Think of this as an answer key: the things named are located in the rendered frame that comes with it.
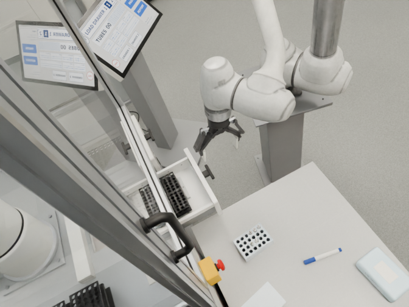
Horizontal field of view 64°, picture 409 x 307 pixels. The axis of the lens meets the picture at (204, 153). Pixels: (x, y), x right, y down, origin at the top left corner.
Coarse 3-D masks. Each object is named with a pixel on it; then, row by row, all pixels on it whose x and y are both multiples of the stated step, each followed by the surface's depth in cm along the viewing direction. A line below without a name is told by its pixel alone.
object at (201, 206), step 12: (168, 168) 134; (180, 168) 137; (192, 168) 139; (192, 180) 135; (192, 192) 132; (204, 192) 131; (192, 204) 129; (204, 204) 128; (180, 216) 127; (192, 216) 121; (204, 216) 124
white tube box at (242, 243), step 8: (256, 232) 122; (264, 232) 121; (240, 240) 121; (248, 240) 122; (264, 240) 119; (272, 240) 119; (240, 248) 120; (248, 248) 122; (256, 248) 120; (264, 248) 119; (248, 256) 117
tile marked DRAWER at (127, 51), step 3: (126, 45) 167; (126, 48) 166; (129, 48) 167; (123, 51) 165; (126, 51) 166; (129, 51) 167; (132, 51) 168; (120, 54) 163; (123, 54) 164; (126, 54) 166; (129, 54) 167; (120, 57) 163; (123, 57) 164; (126, 57) 165; (129, 57) 166; (126, 60) 165
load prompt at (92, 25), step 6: (108, 0) 167; (114, 0) 169; (102, 6) 164; (108, 6) 166; (96, 12) 161; (102, 12) 163; (108, 12) 165; (90, 18) 158; (96, 18) 160; (102, 18) 162; (90, 24) 158; (96, 24) 160; (84, 30) 155; (90, 30) 157; (90, 36) 156
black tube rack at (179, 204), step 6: (168, 174) 132; (162, 180) 131; (168, 180) 130; (168, 186) 128; (174, 186) 128; (180, 186) 131; (168, 192) 127; (174, 192) 127; (168, 198) 129; (174, 198) 125; (180, 198) 124; (174, 204) 124; (180, 204) 124; (174, 210) 122; (180, 210) 122; (186, 210) 124
